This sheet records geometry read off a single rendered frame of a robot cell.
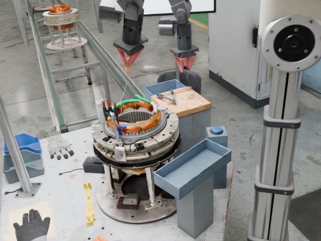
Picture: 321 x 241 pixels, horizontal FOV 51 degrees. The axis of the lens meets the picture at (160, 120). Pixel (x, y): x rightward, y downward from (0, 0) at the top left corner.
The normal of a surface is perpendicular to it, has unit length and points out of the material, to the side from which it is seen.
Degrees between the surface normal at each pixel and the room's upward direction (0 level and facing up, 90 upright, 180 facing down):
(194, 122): 90
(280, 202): 90
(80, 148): 0
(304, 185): 0
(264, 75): 90
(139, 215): 0
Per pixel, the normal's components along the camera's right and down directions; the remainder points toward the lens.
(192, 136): 0.41, 0.43
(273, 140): -0.27, 0.50
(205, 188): 0.69, 0.32
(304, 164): -0.07, -0.86
